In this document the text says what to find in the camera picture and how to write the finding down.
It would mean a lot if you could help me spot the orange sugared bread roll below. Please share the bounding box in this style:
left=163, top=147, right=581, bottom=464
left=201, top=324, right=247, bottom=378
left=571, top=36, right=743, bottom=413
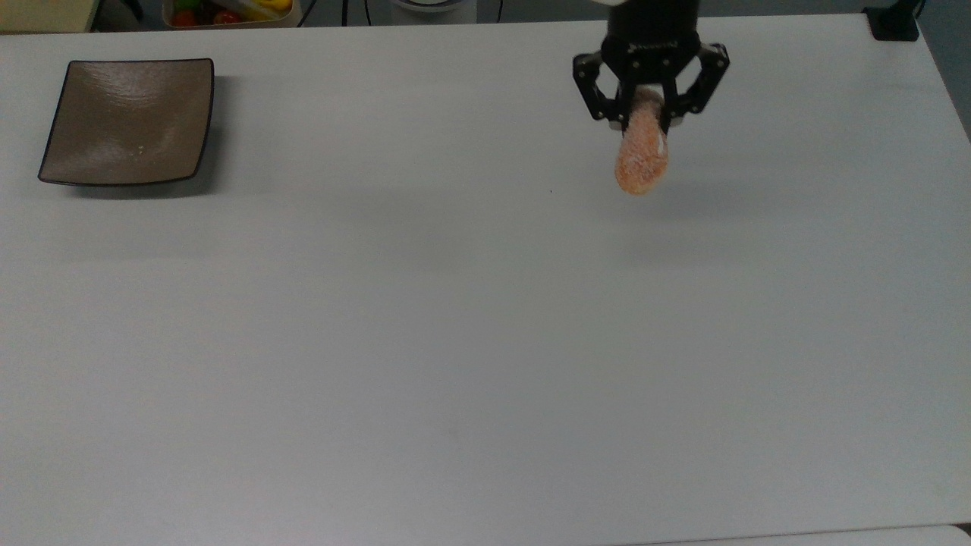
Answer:
left=614, top=86, right=671, bottom=196

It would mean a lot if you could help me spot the box of toy fruit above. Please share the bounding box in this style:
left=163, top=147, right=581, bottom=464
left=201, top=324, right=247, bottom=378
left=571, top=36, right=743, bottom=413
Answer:
left=161, top=0, right=303, bottom=30

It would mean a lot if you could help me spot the light wooden board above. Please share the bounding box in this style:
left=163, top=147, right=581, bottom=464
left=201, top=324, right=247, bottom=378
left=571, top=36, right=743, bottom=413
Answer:
left=0, top=0, right=101, bottom=35

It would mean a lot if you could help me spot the brown square ceramic plate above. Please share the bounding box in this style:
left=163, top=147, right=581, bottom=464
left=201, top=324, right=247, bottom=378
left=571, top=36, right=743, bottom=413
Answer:
left=38, top=58, right=215, bottom=188

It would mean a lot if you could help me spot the black table clamp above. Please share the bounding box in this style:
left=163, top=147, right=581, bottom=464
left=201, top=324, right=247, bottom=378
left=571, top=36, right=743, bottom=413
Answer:
left=863, top=0, right=922, bottom=42

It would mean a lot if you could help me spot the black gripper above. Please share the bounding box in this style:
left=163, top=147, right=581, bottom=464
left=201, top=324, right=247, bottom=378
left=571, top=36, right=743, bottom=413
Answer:
left=572, top=0, right=731, bottom=133

